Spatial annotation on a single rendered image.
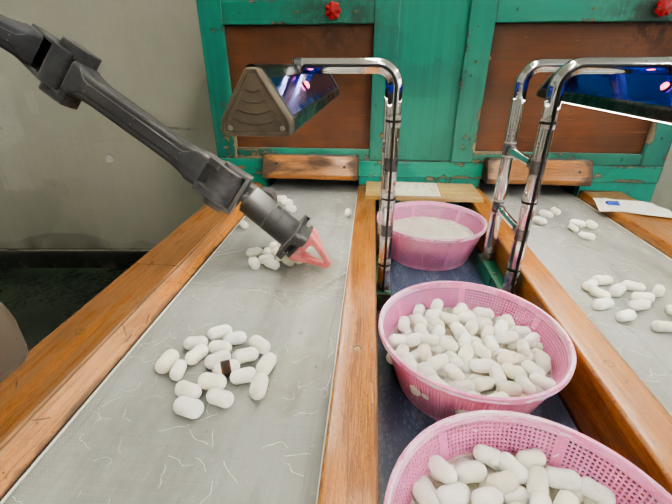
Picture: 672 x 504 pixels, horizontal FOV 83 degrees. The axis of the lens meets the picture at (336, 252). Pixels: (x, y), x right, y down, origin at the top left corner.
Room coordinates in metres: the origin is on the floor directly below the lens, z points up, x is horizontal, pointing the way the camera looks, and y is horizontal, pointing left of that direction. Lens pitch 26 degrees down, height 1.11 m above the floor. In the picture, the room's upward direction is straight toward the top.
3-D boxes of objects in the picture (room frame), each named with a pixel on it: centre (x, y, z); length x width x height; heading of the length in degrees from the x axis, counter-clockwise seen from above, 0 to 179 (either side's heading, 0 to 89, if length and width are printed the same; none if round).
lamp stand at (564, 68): (0.69, -0.42, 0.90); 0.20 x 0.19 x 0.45; 175
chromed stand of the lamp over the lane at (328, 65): (0.73, -0.02, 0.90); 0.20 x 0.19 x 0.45; 175
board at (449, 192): (1.10, -0.25, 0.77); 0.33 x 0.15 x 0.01; 85
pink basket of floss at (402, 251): (0.88, -0.23, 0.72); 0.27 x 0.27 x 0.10
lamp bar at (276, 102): (0.74, 0.06, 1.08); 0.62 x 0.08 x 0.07; 175
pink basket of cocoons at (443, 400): (0.45, -0.20, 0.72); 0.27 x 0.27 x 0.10
